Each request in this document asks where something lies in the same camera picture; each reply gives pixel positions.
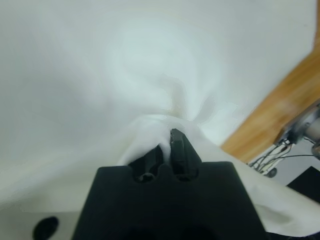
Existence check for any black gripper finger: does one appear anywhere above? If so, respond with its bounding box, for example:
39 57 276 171
127 145 165 182
168 127 202 181

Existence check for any white t-shirt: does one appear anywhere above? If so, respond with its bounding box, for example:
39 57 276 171
0 0 320 237

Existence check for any black rectangular case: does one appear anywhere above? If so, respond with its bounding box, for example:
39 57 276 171
286 165 320 201

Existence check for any black cable tangle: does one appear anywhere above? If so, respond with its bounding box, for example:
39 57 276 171
246 141 320 177

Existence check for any grey camera mount plate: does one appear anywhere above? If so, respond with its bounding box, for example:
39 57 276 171
273 101 320 147

